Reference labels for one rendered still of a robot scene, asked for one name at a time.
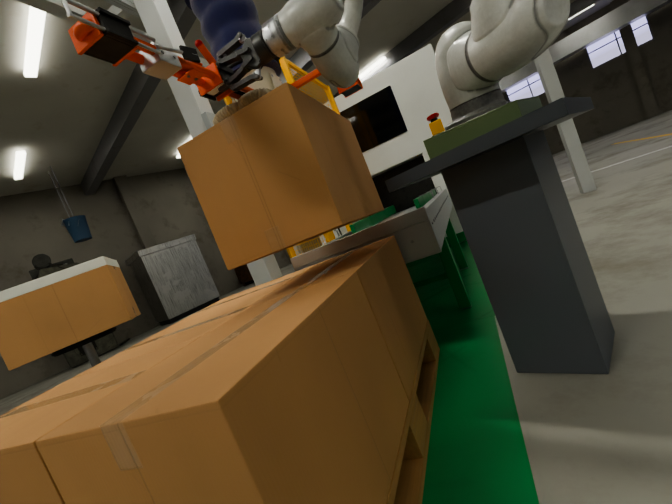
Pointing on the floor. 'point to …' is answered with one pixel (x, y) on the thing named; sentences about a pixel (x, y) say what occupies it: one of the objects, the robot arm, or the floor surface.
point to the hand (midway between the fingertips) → (214, 80)
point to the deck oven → (174, 279)
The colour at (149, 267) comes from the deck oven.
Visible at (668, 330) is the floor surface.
